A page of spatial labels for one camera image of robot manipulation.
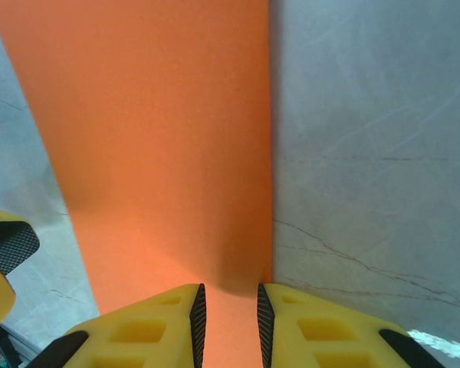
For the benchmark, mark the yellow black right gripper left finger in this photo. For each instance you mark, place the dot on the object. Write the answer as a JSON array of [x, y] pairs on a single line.
[[145, 337]]

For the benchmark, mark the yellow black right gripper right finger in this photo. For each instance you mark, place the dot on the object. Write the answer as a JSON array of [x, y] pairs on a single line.
[[322, 337]]

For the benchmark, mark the orange paper sheet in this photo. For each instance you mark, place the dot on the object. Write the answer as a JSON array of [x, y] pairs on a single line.
[[157, 134]]

